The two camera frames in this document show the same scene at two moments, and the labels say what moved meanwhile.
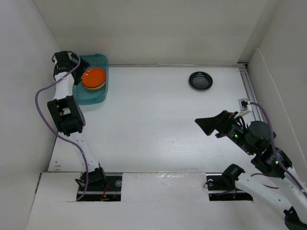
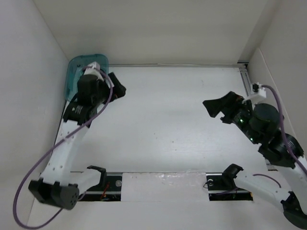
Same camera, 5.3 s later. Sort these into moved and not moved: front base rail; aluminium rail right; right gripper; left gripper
Moved: left gripper; right gripper
Not moved: front base rail; aluminium rail right
